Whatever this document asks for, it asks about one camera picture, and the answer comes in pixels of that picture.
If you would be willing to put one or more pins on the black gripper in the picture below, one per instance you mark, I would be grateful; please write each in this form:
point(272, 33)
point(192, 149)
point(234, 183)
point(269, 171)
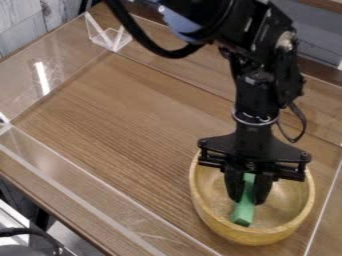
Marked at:
point(253, 151)

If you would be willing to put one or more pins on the green rectangular block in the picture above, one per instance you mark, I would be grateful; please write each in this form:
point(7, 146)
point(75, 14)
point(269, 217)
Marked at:
point(242, 215)

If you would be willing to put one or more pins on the brown wooden bowl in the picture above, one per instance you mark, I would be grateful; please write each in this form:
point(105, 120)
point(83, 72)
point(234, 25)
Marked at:
point(277, 218)

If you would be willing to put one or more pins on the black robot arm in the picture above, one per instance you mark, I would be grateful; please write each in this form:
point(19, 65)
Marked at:
point(257, 38)

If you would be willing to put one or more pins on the clear acrylic tray wall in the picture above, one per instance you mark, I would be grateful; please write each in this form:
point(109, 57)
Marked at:
point(113, 175)

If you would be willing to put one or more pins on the clear acrylic corner bracket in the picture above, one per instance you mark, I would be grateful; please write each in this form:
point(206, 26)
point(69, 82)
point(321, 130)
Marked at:
point(110, 38)

